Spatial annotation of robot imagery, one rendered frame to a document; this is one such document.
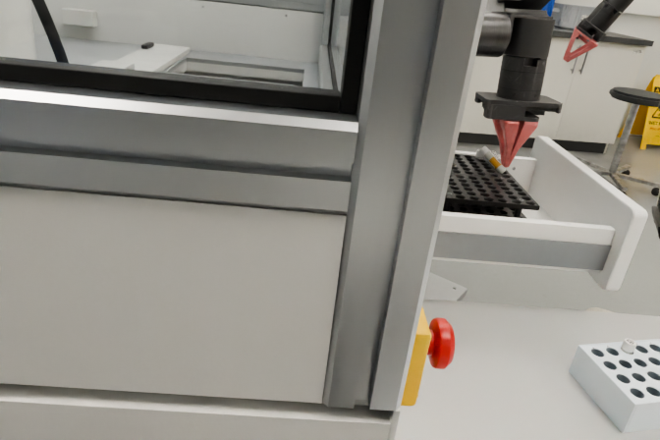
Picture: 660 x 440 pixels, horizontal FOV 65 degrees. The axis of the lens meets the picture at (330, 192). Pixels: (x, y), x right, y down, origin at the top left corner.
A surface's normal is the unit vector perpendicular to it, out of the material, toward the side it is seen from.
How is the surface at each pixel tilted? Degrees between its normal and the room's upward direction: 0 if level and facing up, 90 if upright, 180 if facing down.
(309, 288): 90
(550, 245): 90
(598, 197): 90
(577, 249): 90
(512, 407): 0
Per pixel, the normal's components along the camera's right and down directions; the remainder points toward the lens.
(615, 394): -0.97, 0.00
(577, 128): 0.08, 0.41
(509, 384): 0.11, -0.91
